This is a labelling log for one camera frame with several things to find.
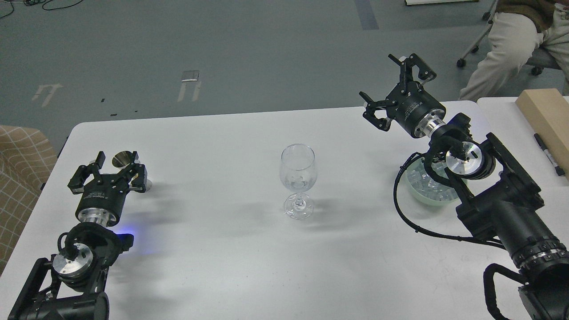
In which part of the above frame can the black marker pen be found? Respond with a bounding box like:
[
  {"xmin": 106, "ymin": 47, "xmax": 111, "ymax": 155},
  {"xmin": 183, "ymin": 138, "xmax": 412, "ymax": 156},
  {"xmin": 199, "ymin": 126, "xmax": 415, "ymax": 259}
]
[{"xmin": 533, "ymin": 133, "xmax": 565, "ymax": 176}]

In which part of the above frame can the silver floor plate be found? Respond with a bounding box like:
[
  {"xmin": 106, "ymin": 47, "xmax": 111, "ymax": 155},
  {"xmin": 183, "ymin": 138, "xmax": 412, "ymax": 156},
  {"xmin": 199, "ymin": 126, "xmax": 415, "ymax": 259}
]
[{"xmin": 180, "ymin": 70, "xmax": 200, "ymax": 83}]

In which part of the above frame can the steel cocktail jigger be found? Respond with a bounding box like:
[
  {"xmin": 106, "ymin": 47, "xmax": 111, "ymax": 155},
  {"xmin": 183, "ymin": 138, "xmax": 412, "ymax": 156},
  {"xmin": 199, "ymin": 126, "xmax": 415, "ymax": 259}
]
[{"xmin": 112, "ymin": 151, "xmax": 152, "ymax": 193}]

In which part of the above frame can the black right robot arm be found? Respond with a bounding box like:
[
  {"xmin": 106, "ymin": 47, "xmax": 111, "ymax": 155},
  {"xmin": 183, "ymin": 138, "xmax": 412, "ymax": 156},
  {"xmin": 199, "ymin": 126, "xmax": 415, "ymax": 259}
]
[{"xmin": 360, "ymin": 53, "xmax": 569, "ymax": 320}]

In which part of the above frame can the clear wine glass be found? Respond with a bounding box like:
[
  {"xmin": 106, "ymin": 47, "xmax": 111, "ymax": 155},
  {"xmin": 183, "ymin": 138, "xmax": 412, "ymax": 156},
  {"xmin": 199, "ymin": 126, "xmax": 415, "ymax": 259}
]
[{"xmin": 279, "ymin": 144, "xmax": 318, "ymax": 220}]

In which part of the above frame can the light wooden box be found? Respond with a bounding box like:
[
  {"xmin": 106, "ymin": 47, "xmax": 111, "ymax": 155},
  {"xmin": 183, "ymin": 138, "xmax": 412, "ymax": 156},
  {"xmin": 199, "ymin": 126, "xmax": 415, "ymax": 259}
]
[{"xmin": 516, "ymin": 88, "xmax": 569, "ymax": 179}]

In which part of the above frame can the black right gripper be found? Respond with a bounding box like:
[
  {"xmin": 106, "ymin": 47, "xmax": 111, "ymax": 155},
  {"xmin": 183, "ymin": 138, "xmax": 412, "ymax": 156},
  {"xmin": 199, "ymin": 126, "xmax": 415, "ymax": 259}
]
[{"xmin": 359, "ymin": 53, "xmax": 447, "ymax": 138}]

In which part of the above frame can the beige checkered chair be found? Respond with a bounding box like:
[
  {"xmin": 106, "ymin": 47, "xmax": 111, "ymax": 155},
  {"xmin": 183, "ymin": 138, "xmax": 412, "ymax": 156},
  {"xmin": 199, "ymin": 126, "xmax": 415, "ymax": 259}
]
[{"xmin": 0, "ymin": 125, "xmax": 57, "ymax": 272}]

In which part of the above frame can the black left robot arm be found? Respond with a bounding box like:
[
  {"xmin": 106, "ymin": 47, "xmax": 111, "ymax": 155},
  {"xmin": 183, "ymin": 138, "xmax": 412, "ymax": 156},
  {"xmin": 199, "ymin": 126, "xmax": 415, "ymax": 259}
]
[{"xmin": 8, "ymin": 151, "xmax": 151, "ymax": 320}]

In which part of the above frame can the green bowl of ice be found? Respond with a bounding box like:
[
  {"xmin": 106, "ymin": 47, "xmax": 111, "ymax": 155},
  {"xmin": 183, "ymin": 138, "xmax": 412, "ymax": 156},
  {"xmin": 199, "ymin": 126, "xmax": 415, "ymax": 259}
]
[{"xmin": 402, "ymin": 157, "xmax": 459, "ymax": 206}]

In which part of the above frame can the black floor cable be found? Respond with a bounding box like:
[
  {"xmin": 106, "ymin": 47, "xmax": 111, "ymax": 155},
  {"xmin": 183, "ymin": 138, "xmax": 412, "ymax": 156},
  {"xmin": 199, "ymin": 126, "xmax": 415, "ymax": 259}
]
[{"xmin": 0, "ymin": 0, "xmax": 84, "ymax": 19}]

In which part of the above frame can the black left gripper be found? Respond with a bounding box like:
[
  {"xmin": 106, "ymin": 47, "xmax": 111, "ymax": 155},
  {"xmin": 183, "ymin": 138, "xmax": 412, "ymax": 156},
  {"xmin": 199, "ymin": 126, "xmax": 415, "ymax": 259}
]
[{"xmin": 68, "ymin": 151, "xmax": 148, "ymax": 227}]

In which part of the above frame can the seated person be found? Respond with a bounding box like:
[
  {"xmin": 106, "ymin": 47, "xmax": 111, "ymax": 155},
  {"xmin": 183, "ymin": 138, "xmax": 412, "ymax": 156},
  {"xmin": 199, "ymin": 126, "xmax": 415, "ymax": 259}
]
[{"xmin": 459, "ymin": 0, "xmax": 569, "ymax": 101}]

